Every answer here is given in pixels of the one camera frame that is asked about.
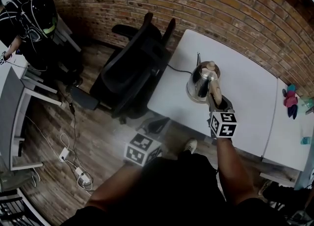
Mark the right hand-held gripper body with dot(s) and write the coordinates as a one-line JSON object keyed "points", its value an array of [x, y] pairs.
{"points": [[223, 124]]}

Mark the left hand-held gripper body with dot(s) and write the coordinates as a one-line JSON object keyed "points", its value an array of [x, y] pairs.
{"points": [[139, 151]]}

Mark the person's left forearm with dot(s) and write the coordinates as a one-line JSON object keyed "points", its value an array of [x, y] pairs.
{"points": [[117, 188]]}

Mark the person's right forearm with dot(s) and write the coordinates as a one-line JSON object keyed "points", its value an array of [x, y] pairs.
{"points": [[233, 168]]}

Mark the black chair base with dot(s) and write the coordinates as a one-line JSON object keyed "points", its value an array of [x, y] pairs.
{"points": [[287, 200]]}

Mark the person's white shoe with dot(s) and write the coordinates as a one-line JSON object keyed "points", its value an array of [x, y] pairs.
{"points": [[191, 145]]}

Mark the person's black clothing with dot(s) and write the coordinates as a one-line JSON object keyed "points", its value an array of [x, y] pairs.
{"points": [[176, 195]]}

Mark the white power adapter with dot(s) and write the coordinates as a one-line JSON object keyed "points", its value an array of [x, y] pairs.
{"points": [[82, 174]]}

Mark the colourful cloth bundle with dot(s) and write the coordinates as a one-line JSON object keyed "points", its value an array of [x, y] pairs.
{"points": [[290, 100]]}

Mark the white power strip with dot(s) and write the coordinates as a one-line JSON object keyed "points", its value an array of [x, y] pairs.
{"points": [[64, 154]]}

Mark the black office chair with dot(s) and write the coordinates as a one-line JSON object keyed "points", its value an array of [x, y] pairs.
{"points": [[132, 73]]}

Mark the black power brick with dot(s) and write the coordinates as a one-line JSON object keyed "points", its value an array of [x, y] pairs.
{"points": [[71, 108]]}

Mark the green translucent container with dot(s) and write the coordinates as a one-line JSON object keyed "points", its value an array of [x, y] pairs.
{"points": [[307, 105]]}

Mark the small teal object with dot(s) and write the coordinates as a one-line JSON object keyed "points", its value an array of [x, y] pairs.
{"points": [[305, 140]]}

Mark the white side desk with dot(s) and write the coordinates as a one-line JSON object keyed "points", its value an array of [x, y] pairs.
{"points": [[17, 112]]}

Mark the black metal rack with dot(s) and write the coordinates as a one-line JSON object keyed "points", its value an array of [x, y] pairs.
{"points": [[12, 208]]}

